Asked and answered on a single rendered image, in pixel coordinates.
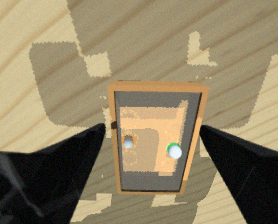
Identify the wooden ball-in-hole puzzle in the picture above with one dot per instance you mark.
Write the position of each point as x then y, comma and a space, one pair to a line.
155, 127

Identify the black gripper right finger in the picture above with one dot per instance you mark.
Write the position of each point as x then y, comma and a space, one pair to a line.
250, 172

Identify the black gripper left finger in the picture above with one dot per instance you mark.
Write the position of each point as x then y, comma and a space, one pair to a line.
52, 179

